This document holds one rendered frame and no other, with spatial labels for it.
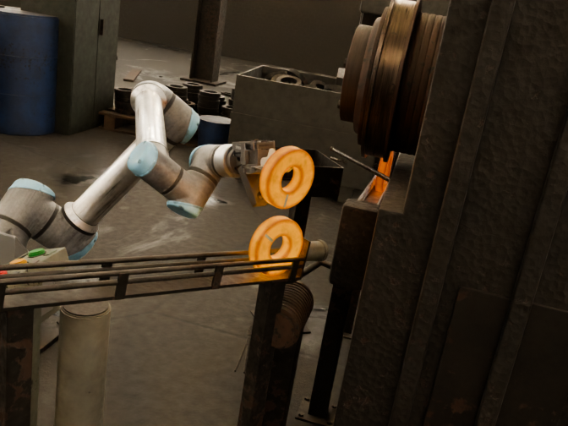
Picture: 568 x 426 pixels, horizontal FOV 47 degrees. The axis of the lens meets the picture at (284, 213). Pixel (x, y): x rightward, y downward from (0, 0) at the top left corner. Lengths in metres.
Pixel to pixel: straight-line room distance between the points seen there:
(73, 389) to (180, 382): 0.67
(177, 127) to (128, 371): 0.86
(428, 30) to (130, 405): 1.45
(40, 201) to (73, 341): 0.87
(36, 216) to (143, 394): 0.72
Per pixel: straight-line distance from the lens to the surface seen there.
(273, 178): 1.53
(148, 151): 1.69
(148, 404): 2.22
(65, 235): 2.44
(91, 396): 1.75
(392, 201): 1.60
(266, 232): 1.59
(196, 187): 1.75
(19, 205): 2.40
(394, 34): 1.77
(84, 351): 1.67
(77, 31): 5.28
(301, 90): 4.40
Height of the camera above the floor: 1.31
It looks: 19 degrees down
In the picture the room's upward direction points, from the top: 9 degrees clockwise
